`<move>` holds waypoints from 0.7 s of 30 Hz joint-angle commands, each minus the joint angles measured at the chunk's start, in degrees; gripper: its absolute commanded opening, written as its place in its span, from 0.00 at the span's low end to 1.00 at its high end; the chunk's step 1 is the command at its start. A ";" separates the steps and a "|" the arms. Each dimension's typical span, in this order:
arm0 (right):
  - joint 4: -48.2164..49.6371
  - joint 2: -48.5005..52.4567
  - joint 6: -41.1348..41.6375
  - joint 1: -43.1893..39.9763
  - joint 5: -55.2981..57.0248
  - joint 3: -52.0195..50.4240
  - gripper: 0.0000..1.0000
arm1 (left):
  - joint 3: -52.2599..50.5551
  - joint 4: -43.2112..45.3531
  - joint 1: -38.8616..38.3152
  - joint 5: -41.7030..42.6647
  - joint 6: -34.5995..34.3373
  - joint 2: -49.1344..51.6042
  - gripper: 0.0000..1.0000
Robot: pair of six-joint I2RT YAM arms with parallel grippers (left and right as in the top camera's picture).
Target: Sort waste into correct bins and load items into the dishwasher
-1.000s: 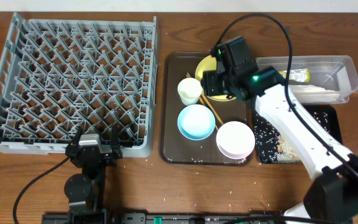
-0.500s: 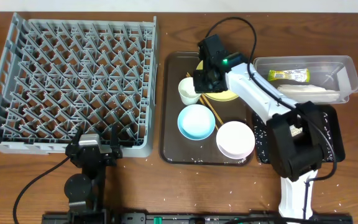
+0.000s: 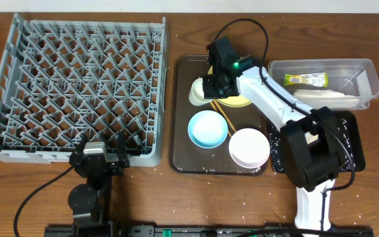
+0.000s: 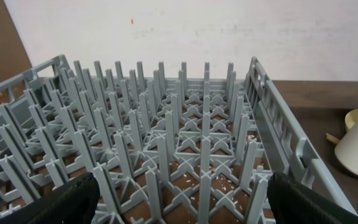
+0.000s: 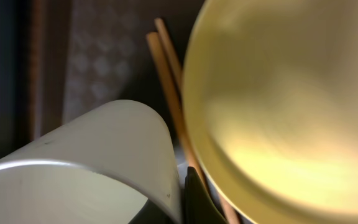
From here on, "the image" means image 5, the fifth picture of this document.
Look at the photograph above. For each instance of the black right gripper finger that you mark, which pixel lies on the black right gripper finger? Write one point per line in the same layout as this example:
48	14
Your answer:
197	207

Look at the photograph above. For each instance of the white plastic cup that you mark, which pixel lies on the white plastic cup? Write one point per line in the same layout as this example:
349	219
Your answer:
108	166

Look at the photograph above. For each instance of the yellow plastic plate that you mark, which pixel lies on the yellow plastic plate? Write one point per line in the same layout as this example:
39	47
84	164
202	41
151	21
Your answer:
270	94

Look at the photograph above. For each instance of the wooden chopstick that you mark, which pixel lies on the wooden chopstick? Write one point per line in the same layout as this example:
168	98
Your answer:
173	98
170	51

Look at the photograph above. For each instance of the dark brown serving tray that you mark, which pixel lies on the dark brown serving tray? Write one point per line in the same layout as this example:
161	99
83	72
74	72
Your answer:
61	59

